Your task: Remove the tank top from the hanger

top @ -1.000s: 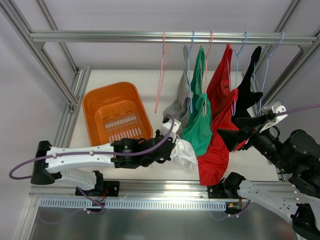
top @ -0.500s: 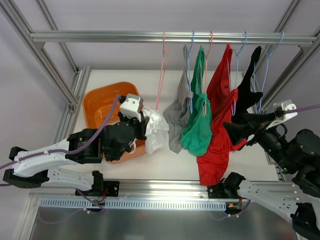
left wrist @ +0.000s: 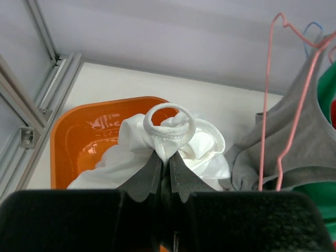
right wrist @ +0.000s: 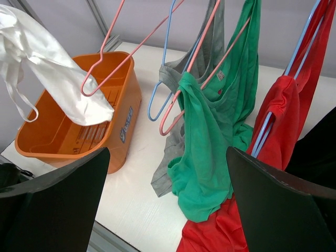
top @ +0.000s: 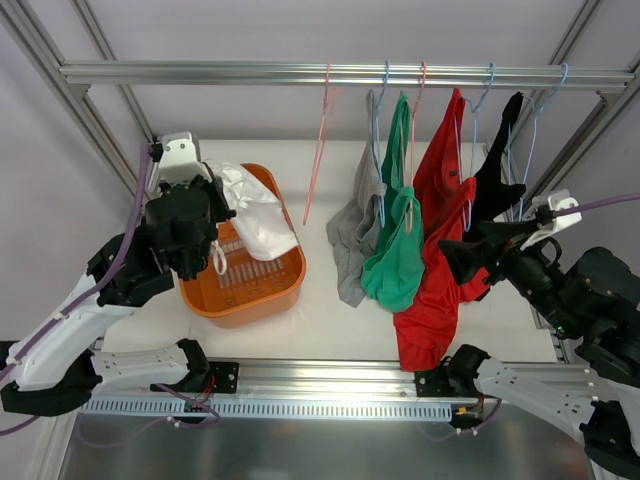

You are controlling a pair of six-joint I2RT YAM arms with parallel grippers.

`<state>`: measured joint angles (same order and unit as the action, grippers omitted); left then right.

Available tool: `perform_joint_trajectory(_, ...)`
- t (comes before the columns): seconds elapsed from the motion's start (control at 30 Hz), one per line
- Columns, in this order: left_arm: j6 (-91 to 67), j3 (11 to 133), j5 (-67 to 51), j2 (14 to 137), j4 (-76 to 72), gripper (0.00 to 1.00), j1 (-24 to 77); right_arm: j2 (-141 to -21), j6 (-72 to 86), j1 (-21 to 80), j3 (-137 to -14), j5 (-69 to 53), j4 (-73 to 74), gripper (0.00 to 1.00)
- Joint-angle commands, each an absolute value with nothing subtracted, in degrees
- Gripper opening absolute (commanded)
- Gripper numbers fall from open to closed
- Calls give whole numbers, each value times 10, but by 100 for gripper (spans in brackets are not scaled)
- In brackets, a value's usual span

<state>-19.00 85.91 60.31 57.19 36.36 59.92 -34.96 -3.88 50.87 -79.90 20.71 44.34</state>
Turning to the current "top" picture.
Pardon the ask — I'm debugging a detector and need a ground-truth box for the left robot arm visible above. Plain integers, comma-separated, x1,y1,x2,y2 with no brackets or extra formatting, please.
1,175,236,417

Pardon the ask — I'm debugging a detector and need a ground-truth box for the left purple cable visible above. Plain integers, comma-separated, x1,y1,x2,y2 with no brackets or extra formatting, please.
0,142,221,446

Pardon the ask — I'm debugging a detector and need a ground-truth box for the pink wire hanger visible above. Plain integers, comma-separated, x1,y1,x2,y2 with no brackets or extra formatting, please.
302,62,337,225

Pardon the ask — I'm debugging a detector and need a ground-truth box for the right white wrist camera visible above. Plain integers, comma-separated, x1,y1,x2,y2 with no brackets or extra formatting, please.
520,189,582,251

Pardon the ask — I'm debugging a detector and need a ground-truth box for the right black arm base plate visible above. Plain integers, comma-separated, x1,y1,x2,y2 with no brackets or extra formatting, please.
414,356,483,398

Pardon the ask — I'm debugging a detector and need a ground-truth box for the aluminium front frame rail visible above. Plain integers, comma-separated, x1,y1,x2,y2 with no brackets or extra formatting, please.
57,355,599,401

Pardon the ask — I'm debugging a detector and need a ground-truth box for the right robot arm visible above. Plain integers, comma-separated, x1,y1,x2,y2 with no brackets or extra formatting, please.
439,220,639,479

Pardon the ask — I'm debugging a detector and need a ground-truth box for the red shirt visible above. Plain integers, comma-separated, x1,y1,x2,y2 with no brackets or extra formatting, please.
394,89,488,372

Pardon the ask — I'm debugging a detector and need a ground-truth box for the aluminium hanging rail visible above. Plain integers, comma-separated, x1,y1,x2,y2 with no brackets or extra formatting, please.
59,60,637,93

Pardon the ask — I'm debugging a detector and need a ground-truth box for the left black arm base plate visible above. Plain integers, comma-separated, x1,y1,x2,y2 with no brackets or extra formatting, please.
203,361,240,395

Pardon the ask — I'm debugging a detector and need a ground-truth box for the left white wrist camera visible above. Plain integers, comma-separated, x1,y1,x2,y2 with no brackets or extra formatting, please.
148,131,211,191

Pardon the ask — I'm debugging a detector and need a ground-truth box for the white tank top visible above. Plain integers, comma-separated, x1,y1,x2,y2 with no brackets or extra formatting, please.
204,159,299,261

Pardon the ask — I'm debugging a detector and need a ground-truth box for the grey shirt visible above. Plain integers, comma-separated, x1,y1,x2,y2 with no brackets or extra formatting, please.
326,91,386,308

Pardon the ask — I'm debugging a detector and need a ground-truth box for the orange plastic basket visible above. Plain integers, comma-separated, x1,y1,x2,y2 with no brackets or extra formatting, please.
180,163,306,328

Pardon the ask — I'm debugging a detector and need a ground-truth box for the white slotted cable duct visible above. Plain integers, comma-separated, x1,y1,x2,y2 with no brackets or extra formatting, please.
82,395,453,423

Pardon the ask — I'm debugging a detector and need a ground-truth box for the black shirt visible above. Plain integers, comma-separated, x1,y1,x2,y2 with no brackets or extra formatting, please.
462,92,526,242

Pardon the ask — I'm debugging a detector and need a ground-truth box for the blue hanger under red shirt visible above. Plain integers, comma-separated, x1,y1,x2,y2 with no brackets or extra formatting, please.
453,62,496,232

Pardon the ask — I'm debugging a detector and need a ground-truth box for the green shirt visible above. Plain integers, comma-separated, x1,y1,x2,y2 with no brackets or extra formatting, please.
361,93,425,313

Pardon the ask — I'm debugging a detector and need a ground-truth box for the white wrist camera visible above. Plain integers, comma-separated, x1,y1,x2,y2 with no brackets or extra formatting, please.
148,131,211,191
520,189,582,251

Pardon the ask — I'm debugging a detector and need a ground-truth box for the blue hanger under black shirt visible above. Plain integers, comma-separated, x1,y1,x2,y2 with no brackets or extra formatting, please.
506,62,570,223

